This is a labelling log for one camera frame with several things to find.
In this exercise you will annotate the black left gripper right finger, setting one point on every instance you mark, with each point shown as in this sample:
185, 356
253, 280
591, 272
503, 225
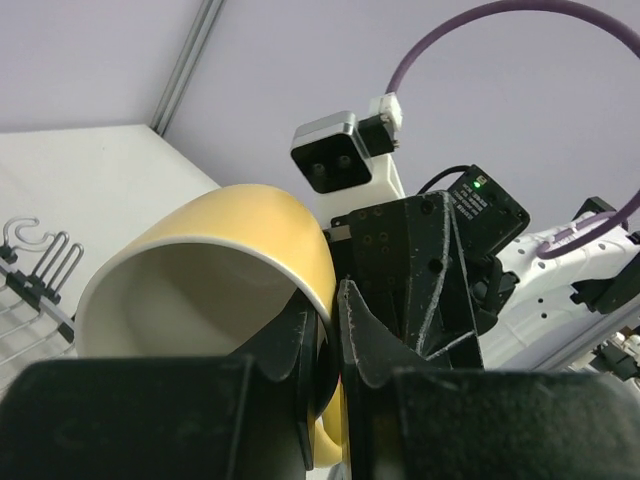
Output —
404, 419

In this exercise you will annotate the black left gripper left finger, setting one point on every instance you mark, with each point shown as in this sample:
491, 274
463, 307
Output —
247, 415

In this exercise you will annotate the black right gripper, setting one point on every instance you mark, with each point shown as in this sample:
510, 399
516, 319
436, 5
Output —
427, 266

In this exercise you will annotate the yellow cream cup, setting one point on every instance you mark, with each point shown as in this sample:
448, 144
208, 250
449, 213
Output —
207, 278

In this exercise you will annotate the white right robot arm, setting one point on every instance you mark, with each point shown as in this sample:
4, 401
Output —
569, 279

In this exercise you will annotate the clear acrylic dish rack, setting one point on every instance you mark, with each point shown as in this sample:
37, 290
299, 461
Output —
34, 271

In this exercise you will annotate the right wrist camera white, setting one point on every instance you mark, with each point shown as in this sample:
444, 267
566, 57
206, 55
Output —
348, 161

